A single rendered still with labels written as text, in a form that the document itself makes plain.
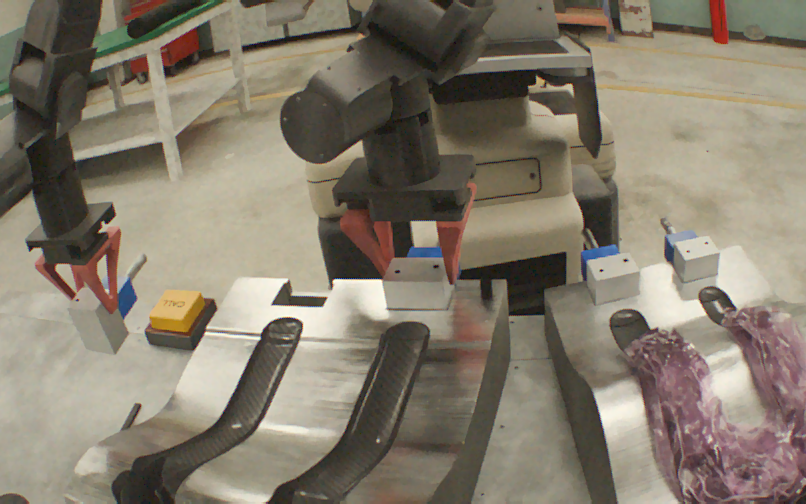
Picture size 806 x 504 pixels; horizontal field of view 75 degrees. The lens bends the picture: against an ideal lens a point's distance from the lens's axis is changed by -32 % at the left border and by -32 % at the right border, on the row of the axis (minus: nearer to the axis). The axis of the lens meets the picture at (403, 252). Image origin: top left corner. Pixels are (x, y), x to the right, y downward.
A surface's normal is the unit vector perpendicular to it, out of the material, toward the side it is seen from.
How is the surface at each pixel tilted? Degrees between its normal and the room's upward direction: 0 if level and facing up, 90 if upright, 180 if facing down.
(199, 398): 1
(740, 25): 92
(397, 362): 3
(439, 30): 83
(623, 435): 14
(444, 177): 0
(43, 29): 78
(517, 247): 98
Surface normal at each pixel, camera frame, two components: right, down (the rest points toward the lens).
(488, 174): 0.07, 0.61
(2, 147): 0.27, -0.66
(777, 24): -0.29, 0.52
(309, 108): -0.52, 0.50
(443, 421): -0.16, -0.84
